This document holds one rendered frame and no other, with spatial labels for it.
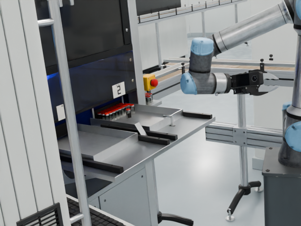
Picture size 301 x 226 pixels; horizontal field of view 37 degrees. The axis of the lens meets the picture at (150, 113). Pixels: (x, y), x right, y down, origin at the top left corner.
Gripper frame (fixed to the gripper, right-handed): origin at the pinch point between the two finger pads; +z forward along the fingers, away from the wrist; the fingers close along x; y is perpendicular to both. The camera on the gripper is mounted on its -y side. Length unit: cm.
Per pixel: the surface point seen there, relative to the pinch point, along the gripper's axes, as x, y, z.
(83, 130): 14, 56, -63
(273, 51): -37, 135, 83
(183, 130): 15.9, 34.5, -23.9
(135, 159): 26, 16, -50
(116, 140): 19, 38, -52
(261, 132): 19, 102, 51
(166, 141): 19.8, 21.7, -35.6
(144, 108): 4, 68, -31
